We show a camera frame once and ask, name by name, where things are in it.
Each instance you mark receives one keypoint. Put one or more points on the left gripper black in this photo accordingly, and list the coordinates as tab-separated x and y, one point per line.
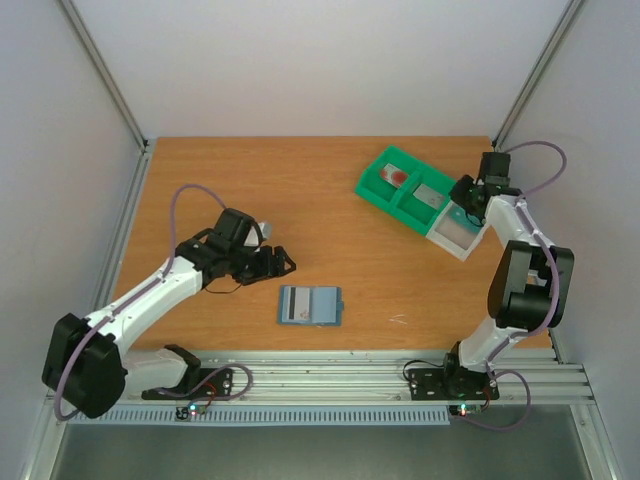
267	267

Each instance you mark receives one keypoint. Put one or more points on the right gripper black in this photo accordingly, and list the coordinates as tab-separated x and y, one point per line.
467	195

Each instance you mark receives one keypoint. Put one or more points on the teal card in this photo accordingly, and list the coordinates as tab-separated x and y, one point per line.
464	220

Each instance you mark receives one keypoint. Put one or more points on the grey card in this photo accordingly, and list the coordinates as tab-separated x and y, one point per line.
429	196

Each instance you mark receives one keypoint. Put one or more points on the teal card holder wallet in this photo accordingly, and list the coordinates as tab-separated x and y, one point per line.
327	306

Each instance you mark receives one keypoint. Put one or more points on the red circle card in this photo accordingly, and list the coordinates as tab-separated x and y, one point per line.
393	175

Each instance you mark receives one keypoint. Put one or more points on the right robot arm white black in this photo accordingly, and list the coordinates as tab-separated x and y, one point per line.
529	290

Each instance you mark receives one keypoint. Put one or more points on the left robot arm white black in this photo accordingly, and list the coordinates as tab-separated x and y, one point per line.
88	365

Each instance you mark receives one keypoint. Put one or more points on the white plastic bin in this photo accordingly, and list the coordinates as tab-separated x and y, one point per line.
452	238

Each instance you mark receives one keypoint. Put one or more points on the green plastic bin middle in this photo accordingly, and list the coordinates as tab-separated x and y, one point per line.
412	212

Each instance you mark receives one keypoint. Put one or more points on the green plastic bin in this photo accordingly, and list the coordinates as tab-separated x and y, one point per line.
412	212
383	181

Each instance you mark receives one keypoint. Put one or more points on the green plastic bin far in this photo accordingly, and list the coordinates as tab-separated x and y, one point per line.
383	181

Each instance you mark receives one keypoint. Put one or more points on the left small circuit board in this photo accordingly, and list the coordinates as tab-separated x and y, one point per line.
190	412

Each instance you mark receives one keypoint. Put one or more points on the small circuit board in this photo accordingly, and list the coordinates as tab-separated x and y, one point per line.
466	410
190	412

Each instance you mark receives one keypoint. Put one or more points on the right small circuit board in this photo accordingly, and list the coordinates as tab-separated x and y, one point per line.
466	410

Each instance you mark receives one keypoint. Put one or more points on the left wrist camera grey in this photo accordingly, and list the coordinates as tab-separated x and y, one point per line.
266	230

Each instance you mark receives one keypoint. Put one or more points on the right aluminium corner post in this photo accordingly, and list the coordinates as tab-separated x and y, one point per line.
552	46

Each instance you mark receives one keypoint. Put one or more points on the aluminium corner post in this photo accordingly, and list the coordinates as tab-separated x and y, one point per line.
89	45
552	46

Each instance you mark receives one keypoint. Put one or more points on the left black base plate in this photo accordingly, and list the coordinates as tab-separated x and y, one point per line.
220	383

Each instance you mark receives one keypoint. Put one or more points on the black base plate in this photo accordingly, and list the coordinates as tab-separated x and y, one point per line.
430	384
220	383

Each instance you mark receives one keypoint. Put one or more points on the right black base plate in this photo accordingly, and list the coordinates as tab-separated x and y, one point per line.
430	384

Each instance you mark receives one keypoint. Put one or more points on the aluminium rail base frame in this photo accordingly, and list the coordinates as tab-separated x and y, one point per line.
358	378

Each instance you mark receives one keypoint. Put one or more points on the left aluminium corner post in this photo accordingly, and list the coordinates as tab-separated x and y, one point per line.
89	45

